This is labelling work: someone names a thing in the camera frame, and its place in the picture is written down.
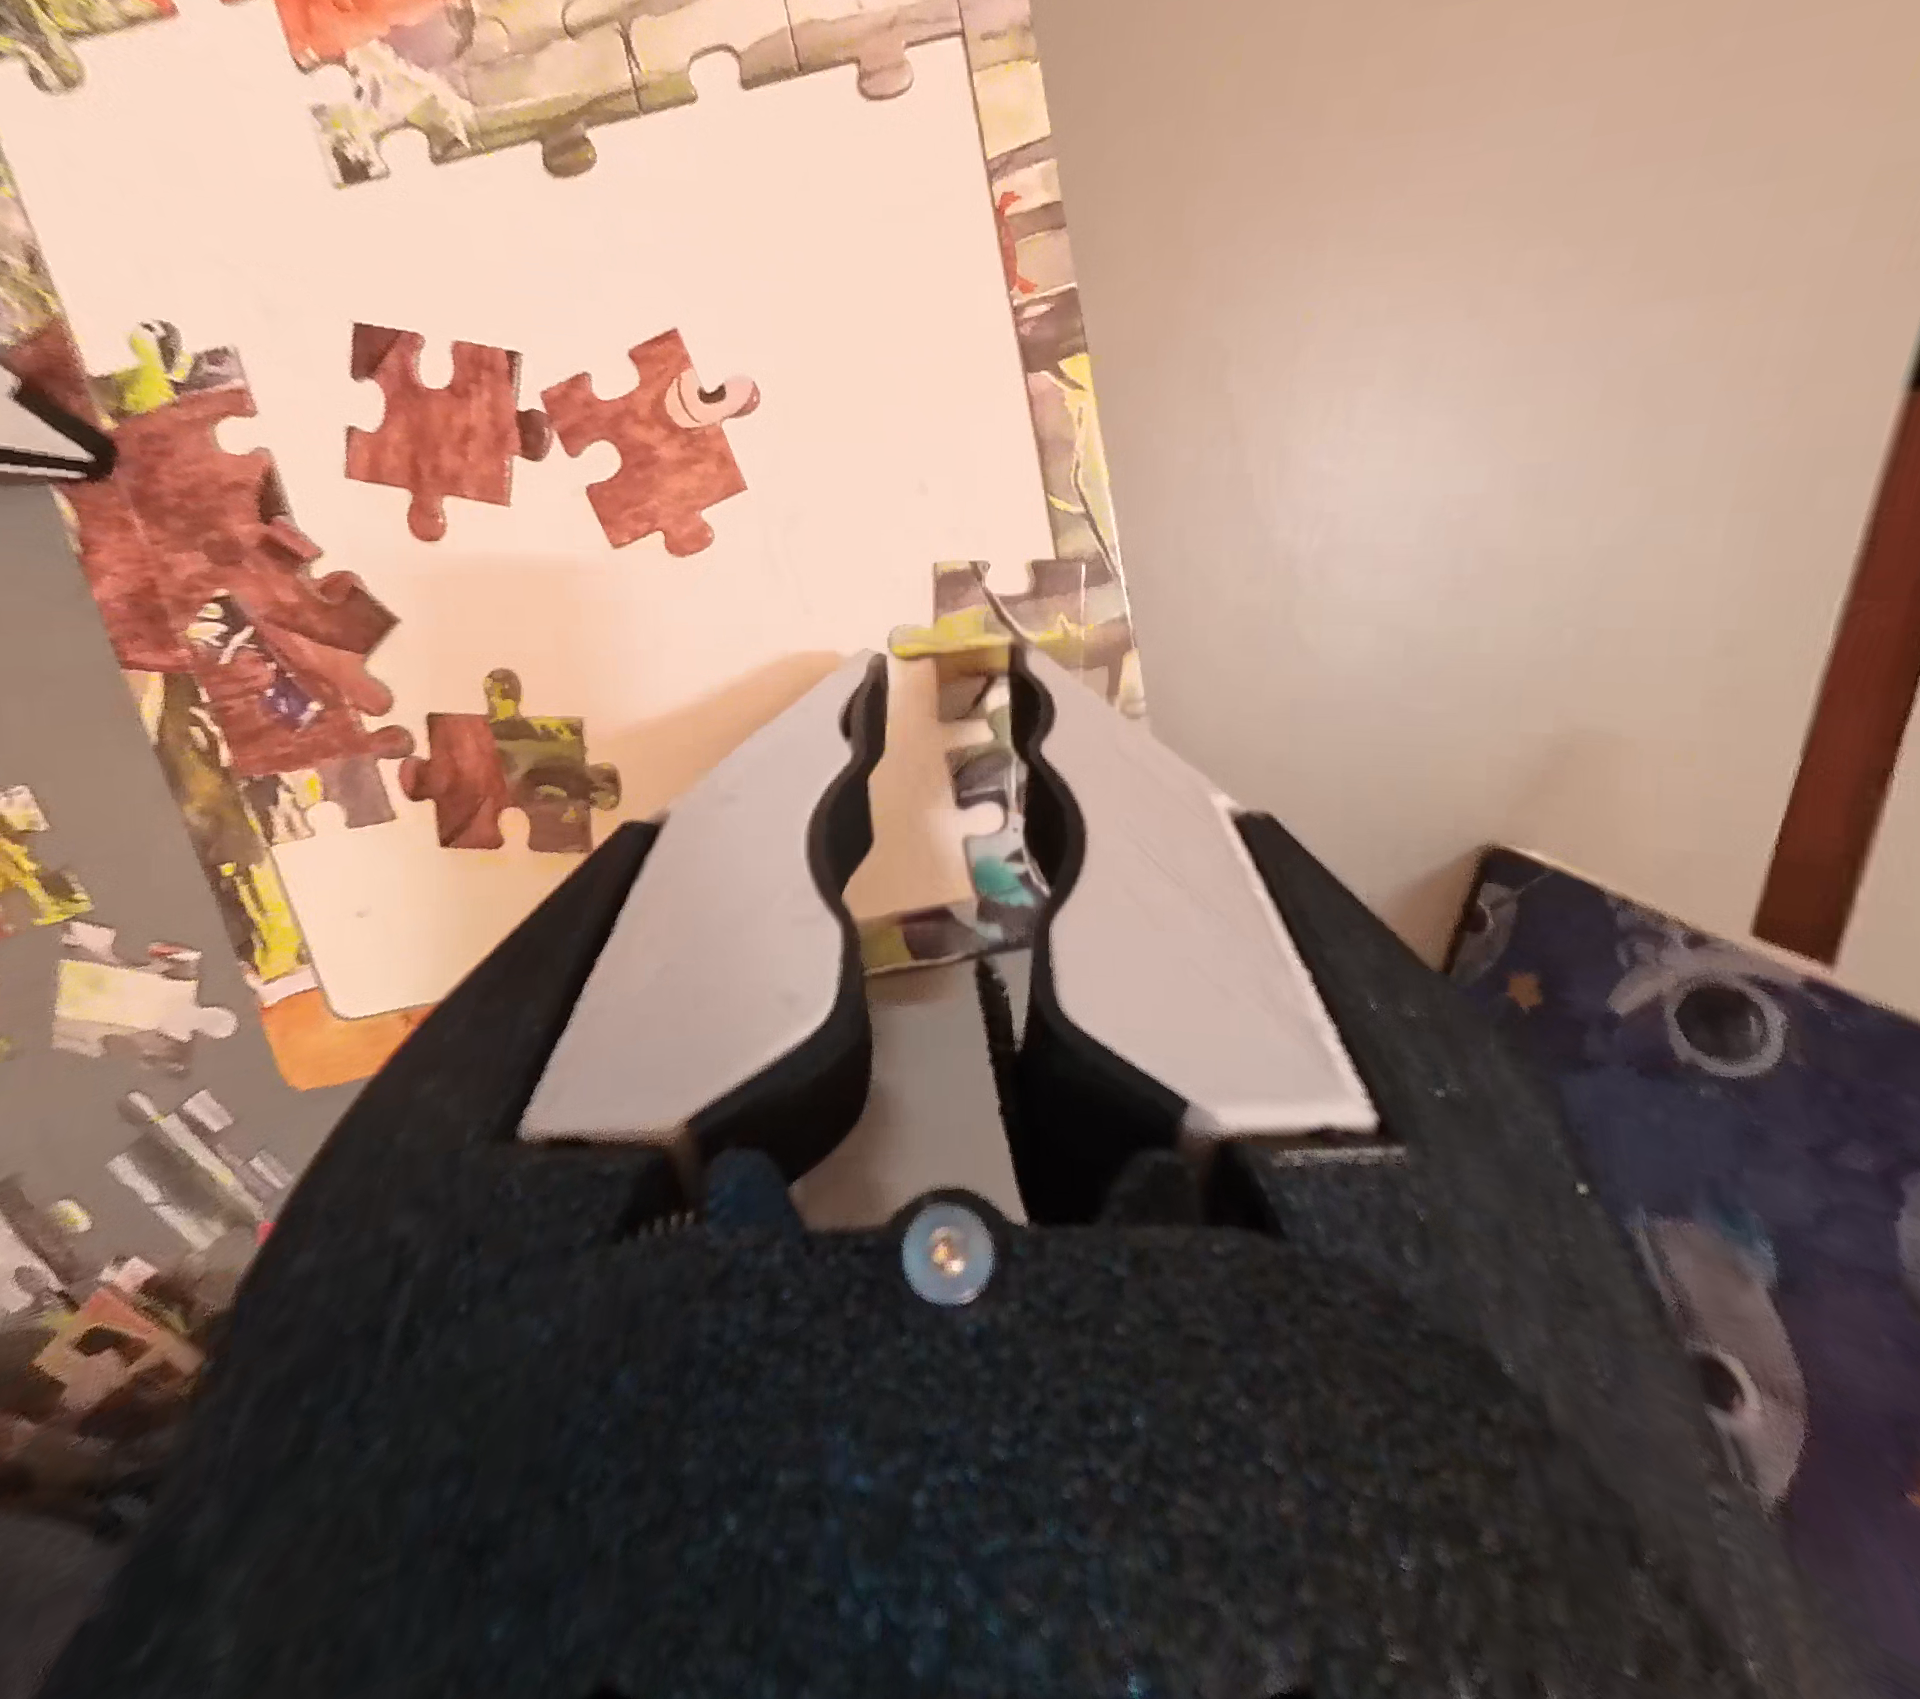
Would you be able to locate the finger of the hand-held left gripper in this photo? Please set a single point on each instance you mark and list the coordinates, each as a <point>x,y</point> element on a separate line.
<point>37,428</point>

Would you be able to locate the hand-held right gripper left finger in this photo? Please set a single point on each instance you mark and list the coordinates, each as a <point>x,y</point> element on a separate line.
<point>703,964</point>

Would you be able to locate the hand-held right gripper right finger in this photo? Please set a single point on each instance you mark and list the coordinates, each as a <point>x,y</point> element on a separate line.
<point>1188,964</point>

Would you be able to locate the assembled brown trunk pieces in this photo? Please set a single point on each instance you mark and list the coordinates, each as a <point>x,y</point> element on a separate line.
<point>167,530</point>

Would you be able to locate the brown trunk puzzle piece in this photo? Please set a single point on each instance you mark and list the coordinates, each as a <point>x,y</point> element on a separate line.
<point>281,665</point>

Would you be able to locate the green and grey puzzle piece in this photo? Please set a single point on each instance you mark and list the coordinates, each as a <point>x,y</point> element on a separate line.
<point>972,619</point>

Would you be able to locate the brown puzzle piece pink mark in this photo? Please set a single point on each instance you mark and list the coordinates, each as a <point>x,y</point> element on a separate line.
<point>658,458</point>

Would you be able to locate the pile of puzzle pieces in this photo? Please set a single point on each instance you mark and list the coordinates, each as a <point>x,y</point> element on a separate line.
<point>136,1010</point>

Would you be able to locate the pale grey-green puzzle piece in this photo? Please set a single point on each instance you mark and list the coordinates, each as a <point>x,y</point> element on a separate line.
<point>527,65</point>

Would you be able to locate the lion puzzle tray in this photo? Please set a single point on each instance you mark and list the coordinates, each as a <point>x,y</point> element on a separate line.
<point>675,200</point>

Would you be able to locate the grey desk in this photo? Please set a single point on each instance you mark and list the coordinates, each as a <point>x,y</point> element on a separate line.
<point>1503,304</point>

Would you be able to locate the grey teal corner puzzle piece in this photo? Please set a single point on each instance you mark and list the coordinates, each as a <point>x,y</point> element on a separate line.
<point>1000,863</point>

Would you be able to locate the brown and green puzzle piece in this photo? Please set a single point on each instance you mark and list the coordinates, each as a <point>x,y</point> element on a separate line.
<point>495,767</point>

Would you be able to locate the reddish brown puzzle piece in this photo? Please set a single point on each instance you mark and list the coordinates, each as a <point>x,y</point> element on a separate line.
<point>438,422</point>

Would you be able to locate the white and green puzzle piece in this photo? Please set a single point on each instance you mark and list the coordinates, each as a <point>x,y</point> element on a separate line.
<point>376,131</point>

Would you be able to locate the illustrated puzzle box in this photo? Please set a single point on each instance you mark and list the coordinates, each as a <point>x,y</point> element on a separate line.
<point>1771,1200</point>

